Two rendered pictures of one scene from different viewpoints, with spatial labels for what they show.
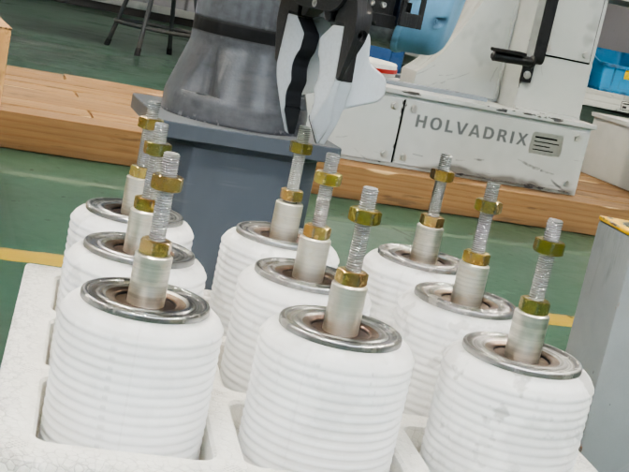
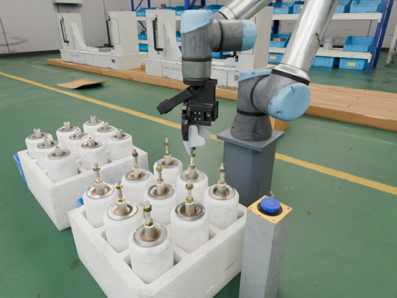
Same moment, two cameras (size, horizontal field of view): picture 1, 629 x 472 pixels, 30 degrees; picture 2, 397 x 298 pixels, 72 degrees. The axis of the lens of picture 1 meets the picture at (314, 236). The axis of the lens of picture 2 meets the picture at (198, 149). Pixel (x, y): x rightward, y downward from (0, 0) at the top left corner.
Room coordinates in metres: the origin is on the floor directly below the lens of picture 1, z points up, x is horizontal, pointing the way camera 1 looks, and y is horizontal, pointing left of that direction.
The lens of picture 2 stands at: (0.56, -0.59, 0.68)
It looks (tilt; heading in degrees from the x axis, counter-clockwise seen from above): 25 degrees down; 58
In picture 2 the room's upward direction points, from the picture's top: straight up
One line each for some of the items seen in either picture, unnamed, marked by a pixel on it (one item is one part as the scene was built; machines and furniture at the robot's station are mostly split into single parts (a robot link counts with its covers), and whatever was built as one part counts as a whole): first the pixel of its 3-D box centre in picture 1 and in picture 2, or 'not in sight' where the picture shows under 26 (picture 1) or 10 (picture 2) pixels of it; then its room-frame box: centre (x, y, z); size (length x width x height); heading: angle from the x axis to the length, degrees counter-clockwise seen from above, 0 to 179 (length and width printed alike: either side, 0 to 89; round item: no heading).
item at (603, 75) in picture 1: (610, 70); not in sight; (6.27, -1.34, 0.36); 0.50 x 0.38 x 0.21; 18
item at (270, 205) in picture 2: not in sight; (269, 206); (0.93, -0.27, 0.32); 0.04 x 0.04 x 0.02
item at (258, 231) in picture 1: (283, 237); (192, 176); (0.91, 0.02, 0.25); 0.08 x 0.08 x 0.01
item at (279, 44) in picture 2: not in sight; (280, 40); (4.68, 3.23, 0.36); 0.50 x 0.38 x 0.21; 19
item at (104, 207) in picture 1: (135, 213); (168, 162); (0.89, 0.14, 0.25); 0.08 x 0.08 x 0.01
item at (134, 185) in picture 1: (138, 198); (168, 159); (0.89, 0.14, 0.26); 0.02 x 0.02 x 0.03
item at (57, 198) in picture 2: not in sight; (85, 171); (0.68, 0.54, 0.09); 0.39 x 0.39 x 0.18; 13
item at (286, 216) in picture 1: (285, 222); (192, 172); (0.91, 0.02, 0.26); 0.02 x 0.02 x 0.03
